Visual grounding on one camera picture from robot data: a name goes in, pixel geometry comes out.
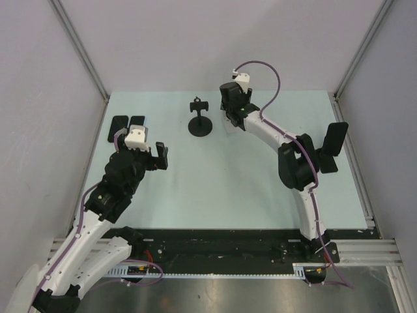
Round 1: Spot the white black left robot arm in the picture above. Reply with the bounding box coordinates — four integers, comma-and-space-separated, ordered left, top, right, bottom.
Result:
29, 142, 168, 312

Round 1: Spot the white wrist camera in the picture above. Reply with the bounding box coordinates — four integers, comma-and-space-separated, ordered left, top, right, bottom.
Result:
232, 69, 250, 94
124, 125, 150, 152

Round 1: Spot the aluminium corner frame post left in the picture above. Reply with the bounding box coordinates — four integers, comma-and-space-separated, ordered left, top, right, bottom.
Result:
48, 0, 109, 104

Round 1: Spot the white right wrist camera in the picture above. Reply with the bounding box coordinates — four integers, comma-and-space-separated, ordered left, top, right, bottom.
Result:
232, 69, 250, 94

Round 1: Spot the black smartphone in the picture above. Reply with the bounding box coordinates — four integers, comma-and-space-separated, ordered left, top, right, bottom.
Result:
108, 115, 129, 143

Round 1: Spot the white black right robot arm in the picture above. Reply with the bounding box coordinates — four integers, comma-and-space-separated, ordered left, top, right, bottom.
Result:
220, 82, 330, 261

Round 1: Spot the aluminium corner frame post right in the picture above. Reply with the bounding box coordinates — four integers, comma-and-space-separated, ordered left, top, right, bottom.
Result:
334, 0, 397, 98

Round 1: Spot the white phone stand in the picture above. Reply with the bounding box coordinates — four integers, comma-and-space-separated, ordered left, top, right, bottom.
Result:
223, 118, 239, 134

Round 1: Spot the aluminium corner frame post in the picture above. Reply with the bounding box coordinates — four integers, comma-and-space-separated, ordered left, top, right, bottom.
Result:
334, 0, 397, 98
48, 0, 109, 104

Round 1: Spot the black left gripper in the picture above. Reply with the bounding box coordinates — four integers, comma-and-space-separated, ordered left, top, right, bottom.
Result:
116, 136, 167, 195

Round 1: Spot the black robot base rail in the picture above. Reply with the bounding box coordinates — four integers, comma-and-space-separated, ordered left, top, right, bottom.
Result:
107, 228, 341, 275

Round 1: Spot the white slotted cable duct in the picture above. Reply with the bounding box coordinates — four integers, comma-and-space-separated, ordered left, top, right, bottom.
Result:
107, 262, 309, 280

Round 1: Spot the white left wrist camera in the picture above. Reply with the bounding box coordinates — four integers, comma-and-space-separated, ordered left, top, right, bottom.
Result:
124, 125, 150, 152

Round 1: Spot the black phone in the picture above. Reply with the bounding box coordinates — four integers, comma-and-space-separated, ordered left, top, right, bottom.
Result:
322, 122, 349, 157

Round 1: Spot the purple cable lower left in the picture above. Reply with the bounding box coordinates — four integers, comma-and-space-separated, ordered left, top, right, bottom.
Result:
97, 259, 164, 288

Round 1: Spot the black round-base phone stand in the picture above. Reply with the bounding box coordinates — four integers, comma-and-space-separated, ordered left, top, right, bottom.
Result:
188, 97, 212, 137

